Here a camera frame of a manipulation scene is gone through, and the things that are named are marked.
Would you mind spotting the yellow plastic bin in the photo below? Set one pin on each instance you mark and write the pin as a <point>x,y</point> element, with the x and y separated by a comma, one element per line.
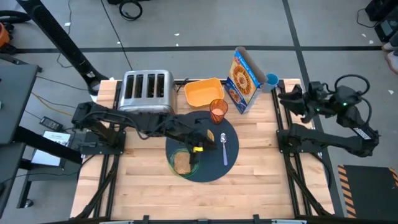
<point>203,93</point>

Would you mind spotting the black hazard-striped floor mat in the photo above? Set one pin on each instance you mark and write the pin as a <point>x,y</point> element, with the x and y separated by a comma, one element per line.
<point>370,193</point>

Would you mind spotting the person's shoe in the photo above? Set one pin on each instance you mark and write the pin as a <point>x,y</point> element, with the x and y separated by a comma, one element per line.
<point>393,62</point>
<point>388,46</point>

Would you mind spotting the light blue cup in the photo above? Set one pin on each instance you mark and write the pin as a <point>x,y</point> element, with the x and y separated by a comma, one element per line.
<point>273,81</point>

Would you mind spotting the black desk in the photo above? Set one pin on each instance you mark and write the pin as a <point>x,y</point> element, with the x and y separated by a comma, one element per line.
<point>15,99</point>

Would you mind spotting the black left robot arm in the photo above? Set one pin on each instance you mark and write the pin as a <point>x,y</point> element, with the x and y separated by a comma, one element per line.
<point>124,119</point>

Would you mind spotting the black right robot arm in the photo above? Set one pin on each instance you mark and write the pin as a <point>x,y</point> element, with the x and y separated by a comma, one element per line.
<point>335,140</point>

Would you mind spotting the silver four-slot toaster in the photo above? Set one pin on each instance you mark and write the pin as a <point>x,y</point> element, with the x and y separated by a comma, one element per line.
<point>146,102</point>

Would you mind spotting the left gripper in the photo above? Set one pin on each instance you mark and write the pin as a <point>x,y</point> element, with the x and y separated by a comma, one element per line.
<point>192,137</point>

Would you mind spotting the orange vacuum cleaner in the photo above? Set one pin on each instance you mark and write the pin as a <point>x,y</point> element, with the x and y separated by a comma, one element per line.
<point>3,35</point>

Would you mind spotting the brown toast slice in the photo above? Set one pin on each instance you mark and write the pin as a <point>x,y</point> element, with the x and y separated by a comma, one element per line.
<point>182,163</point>

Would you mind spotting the white paper booklet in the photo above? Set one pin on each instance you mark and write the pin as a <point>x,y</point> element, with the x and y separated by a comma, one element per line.
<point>46,157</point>

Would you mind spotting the cereal box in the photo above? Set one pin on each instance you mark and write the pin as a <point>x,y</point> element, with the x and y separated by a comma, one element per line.
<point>244,84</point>

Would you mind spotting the black equipment case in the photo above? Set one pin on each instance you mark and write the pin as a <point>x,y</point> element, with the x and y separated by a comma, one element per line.
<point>382,9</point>
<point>387,31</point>

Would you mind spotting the orange plastic tumbler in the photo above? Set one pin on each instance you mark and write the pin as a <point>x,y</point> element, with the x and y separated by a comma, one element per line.
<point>218,112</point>

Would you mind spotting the black perforated stand column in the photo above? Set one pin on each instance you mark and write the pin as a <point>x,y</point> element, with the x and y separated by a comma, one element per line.
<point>62,40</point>

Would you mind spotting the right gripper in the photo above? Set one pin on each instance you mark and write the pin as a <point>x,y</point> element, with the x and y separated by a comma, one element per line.
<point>320,102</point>

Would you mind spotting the black power adapter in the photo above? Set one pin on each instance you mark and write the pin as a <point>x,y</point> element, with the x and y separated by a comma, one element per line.
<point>51,124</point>

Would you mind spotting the light wooden table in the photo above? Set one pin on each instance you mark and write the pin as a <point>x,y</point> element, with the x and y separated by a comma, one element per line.
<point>280,119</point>

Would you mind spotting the green transparent lid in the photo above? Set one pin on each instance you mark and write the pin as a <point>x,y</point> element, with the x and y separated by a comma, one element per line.
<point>195,169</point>

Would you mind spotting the dark round woven placemat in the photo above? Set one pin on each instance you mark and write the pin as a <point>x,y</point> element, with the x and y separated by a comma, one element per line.
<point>214,168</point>

